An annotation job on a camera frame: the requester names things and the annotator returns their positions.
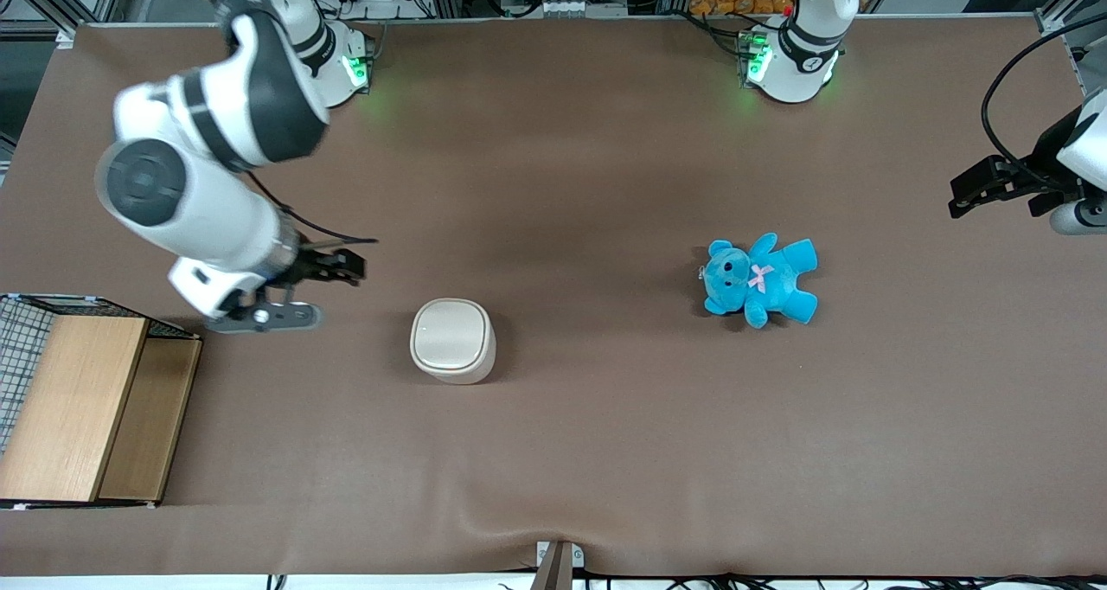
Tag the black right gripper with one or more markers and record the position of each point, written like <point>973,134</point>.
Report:
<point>313,266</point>

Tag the light wooden shelf board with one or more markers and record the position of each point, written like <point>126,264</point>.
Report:
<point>69,408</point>

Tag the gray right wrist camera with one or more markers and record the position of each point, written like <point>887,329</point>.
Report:
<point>277,317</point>

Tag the cream plastic trash can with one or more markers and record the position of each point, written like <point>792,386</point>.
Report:
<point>471,374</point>

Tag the cream trash can lid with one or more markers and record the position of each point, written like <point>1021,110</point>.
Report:
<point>450,332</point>

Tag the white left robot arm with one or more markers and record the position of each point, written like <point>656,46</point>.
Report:
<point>796,71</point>

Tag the dark wooden shelf board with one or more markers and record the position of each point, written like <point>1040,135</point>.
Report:
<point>143,426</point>

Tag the brown table mat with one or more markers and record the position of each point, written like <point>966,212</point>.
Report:
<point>605,452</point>

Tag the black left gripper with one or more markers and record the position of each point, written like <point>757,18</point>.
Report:
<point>1040,172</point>

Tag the blue teddy bear pink bow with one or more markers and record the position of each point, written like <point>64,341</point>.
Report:
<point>761,283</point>

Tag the aluminium frame profile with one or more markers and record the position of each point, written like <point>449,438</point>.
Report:
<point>52,2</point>
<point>1072,6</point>

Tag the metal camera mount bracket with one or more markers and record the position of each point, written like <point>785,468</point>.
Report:
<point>558,564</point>

